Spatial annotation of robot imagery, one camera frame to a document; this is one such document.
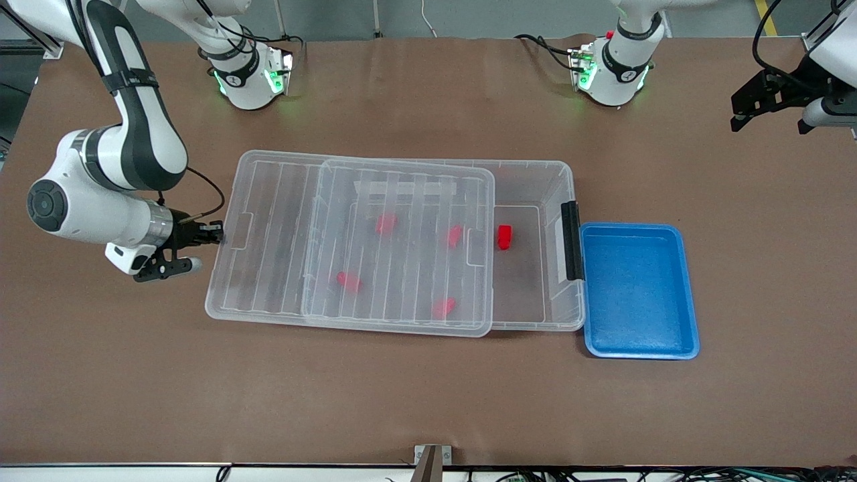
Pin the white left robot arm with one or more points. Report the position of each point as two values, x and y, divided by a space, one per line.
619 73

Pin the red block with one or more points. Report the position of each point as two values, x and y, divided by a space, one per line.
504 237
455 235
348 281
444 308
385 223

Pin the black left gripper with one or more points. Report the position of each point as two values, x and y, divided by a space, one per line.
790 90

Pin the metal table edge bracket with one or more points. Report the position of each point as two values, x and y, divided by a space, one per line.
432 462

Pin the clear plastic storage box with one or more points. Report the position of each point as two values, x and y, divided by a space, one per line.
529 294

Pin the aluminium frame profile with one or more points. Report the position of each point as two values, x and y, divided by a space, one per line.
818 33
40 47

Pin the clear plastic box lid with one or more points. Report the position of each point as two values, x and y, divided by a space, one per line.
281 254

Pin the blue plastic tray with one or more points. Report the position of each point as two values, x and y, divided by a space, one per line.
636 294

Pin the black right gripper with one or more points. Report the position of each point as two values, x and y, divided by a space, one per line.
184 234

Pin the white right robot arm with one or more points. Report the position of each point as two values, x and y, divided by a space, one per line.
87 207

